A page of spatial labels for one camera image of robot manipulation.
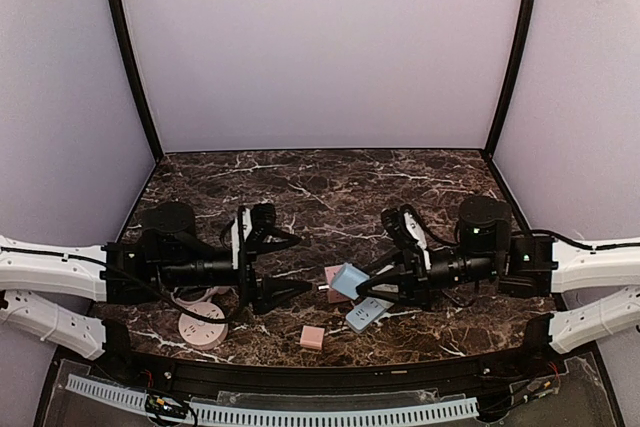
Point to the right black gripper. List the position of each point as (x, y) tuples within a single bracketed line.
[(415, 280)]

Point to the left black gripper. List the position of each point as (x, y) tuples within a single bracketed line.
[(256, 289)]

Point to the blue power strip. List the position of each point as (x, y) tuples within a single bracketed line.
[(365, 313)]

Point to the blue charger plug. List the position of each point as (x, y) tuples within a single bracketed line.
[(348, 279)]

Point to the pink cube socket adapter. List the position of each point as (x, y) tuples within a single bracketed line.
[(333, 296)]

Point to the pink charger plug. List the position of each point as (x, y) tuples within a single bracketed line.
[(312, 337)]

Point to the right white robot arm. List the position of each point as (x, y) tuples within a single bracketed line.
[(538, 263)]

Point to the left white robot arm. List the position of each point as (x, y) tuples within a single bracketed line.
[(29, 271)]

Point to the pink round power socket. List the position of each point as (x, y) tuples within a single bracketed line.
[(201, 335)]

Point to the small circuit board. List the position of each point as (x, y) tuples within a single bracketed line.
[(163, 406)]

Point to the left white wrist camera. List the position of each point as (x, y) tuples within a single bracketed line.
[(249, 231)]

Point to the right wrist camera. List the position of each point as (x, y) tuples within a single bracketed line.
[(406, 228)]

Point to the black front rail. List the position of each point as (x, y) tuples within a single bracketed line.
[(481, 375)]

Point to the right grey cable duct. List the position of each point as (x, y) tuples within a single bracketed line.
[(419, 415)]

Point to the grey cable duct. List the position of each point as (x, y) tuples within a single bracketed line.
[(114, 395), (419, 415)]

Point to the left grey cable duct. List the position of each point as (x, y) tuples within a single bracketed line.
[(114, 395)]

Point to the left black frame post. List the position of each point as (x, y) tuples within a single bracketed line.
[(134, 78)]

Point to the black frame post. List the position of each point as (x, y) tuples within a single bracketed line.
[(134, 78), (510, 77)]

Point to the right black frame post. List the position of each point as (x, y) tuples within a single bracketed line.
[(510, 77)]

